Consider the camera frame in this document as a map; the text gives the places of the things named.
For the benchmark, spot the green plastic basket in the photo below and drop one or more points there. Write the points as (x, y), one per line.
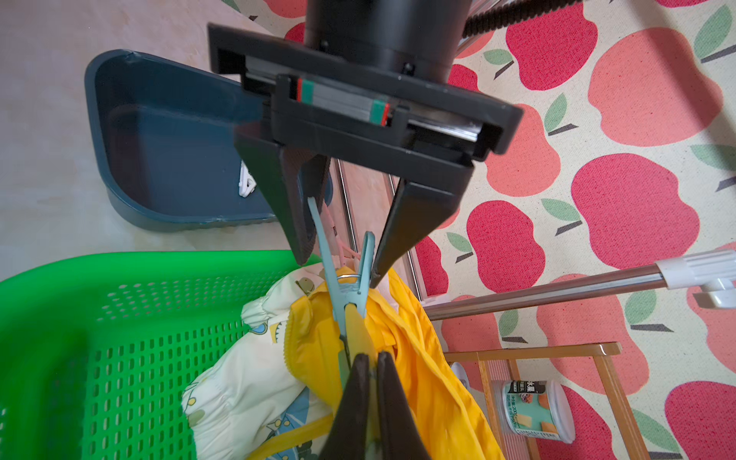
(97, 350)

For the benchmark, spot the dark blue plastic tray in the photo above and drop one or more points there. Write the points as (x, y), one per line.
(163, 135)

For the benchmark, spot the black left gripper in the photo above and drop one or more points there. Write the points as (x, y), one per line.
(368, 85)

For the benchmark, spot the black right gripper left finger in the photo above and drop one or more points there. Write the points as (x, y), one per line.
(349, 434)

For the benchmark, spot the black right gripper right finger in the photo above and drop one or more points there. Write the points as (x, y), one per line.
(400, 438)

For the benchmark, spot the white clothespin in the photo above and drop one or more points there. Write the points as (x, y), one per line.
(247, 183)

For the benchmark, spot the wooden shelf rack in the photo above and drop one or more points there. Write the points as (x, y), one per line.
(604, 420)

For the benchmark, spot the light blue clothespin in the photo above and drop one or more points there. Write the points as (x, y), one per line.
(349, 294)

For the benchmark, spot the white cup with label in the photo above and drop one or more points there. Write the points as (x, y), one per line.
(538, 409)

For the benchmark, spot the white and steel clothes rack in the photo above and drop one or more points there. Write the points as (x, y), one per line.
(712, 272)

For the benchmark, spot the yellow dinosaur kids jacket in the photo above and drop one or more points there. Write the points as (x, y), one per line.
(276, 392)

